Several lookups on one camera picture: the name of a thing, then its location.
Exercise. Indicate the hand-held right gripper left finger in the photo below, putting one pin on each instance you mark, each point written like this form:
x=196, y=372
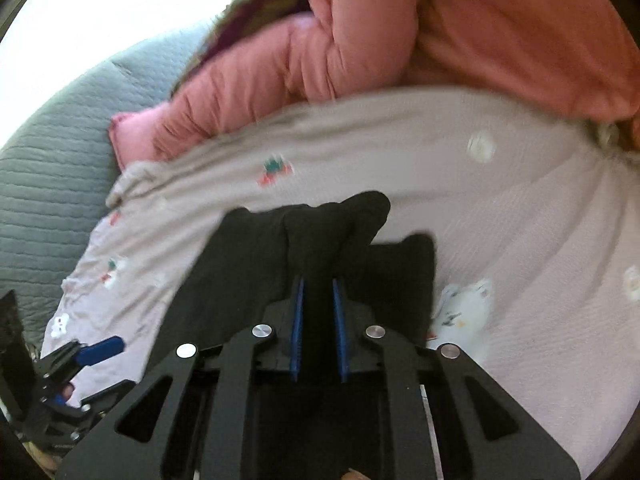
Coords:
x=297, y=332

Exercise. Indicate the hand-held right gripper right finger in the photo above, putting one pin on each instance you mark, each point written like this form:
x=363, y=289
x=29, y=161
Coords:
x=341, y=332

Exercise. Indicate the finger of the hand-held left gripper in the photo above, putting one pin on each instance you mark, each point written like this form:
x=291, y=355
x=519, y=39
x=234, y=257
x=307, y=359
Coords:
x=100, y=351
x=107, y=394

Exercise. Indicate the black pants with orange patches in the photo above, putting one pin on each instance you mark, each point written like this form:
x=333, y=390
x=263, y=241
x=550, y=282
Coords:
x=320, y=240

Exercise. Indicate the person's right hand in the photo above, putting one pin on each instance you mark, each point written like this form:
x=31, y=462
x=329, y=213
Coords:
x=356, y=475

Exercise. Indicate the grey quilted cover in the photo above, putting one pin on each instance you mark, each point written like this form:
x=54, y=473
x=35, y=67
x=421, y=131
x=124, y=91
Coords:
x=50, y=185

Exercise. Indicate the mauve strawberry printed blanket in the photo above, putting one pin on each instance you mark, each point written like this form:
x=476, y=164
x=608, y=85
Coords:
x=475, y=185

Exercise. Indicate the pink quilt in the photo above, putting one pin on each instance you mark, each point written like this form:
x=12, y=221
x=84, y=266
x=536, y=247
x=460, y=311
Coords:
x=450, y=35

